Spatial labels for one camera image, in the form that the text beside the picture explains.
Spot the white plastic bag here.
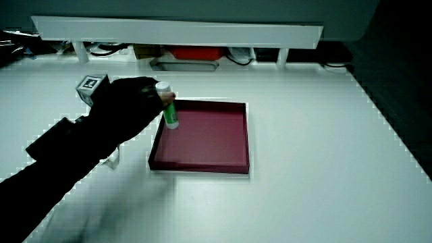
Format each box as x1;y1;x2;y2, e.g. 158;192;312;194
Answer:
226;47;255;65

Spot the green white glue stick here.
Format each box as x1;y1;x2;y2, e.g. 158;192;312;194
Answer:
155;81;180;130

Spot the red box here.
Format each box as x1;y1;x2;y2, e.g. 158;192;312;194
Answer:
168;46;227;62

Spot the grey oval cable grommet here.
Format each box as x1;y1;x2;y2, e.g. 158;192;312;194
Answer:
149;59;219;72

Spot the white strap tag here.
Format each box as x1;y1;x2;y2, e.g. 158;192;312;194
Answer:
102;145;122;171

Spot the person's right hand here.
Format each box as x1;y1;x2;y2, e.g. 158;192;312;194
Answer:
76;74;177;143

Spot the person's right forearm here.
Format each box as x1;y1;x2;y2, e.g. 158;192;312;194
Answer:
0;113;126;243

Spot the white desk shelf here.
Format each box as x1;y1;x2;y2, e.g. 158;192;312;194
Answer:
30;16;324;65

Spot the black cable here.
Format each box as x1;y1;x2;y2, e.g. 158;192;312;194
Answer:
89;43;128;57
224;54;254;67

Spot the red square tray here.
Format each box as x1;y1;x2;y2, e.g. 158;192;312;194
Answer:
147;99;251;175

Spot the black forearm sensor box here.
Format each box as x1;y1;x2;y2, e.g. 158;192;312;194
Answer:
25;116;80;161

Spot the brown cardboard box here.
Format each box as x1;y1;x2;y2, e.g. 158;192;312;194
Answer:
132;43;163;61

